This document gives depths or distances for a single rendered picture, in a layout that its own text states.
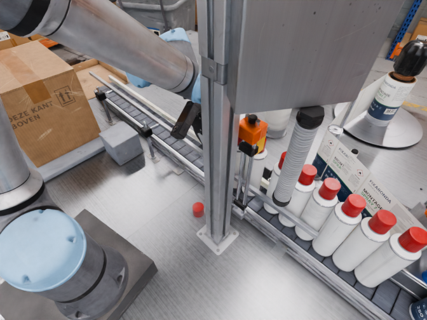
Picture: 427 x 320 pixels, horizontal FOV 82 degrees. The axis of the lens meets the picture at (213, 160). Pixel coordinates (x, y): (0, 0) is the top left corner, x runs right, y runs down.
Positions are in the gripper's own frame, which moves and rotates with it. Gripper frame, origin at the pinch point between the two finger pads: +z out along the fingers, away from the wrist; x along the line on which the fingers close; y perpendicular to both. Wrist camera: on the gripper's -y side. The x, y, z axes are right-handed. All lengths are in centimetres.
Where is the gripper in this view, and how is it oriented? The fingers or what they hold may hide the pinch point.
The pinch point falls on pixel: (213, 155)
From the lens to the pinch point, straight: 75.4
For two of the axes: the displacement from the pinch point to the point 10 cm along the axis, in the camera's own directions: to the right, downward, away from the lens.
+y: 7.0, -5.2, 4.9
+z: 3.6, 8.5, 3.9
